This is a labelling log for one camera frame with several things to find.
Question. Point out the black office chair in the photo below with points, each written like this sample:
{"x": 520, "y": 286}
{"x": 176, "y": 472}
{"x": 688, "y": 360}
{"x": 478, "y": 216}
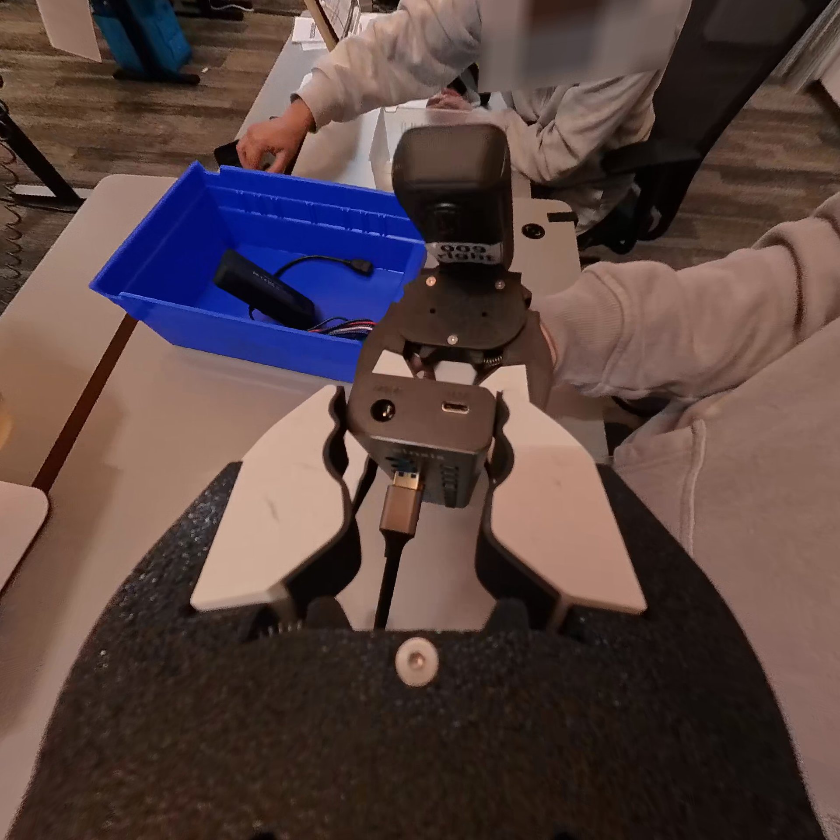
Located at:
{"x": 722, "y": 65}

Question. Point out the black phone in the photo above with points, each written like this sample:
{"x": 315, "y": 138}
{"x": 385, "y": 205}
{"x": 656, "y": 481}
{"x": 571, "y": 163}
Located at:
{"x": 226, "y": 154}

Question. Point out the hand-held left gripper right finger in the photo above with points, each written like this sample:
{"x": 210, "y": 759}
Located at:
{"x": 558, "y": 518}

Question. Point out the blue plastic bin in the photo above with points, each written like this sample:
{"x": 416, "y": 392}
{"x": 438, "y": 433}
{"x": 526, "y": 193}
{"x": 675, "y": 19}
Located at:
{"x": 170, "y": 275}

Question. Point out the white board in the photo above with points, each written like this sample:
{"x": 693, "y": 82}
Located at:
{"x": 69, "y": 26}

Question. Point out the black usb hub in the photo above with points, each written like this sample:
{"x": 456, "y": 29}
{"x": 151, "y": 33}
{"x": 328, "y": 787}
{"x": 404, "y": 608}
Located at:
{"x": 262, "y": 289}
{"x": 420, "y": 408}

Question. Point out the black desk leg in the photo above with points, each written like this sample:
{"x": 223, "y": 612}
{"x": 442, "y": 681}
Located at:
{"x": 26, "y": 157}

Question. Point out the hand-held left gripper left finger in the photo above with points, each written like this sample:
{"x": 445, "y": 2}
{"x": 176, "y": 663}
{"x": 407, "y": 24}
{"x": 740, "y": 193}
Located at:
{"x": 262, "y": 512}

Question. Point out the blue bag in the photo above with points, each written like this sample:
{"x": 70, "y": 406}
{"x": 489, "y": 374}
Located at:
{"x": 144, "y": 33}

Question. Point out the clear plastic box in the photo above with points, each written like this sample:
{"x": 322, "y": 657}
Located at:
{"x": 387, "y": 151}

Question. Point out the black table grommet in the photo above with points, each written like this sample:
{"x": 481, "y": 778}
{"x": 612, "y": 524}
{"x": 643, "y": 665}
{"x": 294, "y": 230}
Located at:
{"x": 532, "y": 231}

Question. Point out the white paper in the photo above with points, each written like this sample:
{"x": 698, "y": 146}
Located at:
{"x": 308, "y": 33}

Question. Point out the person's right forearm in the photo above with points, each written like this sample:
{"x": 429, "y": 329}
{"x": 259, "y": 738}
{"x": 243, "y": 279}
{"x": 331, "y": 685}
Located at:
{"x": 656, "y": 315}

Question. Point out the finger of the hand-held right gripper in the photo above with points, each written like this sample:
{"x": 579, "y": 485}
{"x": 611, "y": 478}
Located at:
{"x": 392, "y": 364}
{"x": 513, "y": 382}

